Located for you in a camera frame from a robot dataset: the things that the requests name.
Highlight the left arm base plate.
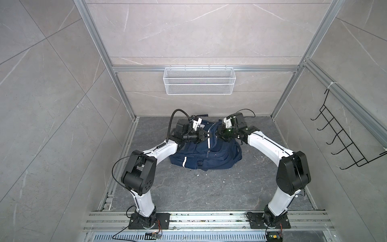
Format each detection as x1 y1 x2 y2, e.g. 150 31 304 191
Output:
129 213 171 230

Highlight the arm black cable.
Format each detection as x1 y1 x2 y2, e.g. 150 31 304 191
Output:
235 108 257 119
111 108 191 191

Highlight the black wire hook rack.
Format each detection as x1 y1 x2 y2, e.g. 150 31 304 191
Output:
310 89 387 170

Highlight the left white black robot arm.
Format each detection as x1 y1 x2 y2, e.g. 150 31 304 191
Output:
121 117 212 219

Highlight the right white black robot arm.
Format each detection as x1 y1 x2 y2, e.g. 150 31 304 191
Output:
217 113 311 228

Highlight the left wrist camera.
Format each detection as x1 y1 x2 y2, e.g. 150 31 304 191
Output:
191 116 202 131

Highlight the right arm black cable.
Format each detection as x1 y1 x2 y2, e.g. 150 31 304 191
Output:
235 108 257 119

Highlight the navy blue backpack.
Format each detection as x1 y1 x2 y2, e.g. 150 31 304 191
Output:
169 120 242 171

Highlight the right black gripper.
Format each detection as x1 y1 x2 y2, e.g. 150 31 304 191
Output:
212 125 238 142

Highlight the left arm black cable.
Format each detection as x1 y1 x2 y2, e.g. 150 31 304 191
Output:
111 108 191 191

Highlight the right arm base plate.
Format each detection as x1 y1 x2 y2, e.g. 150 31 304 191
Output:
246 211 291 229

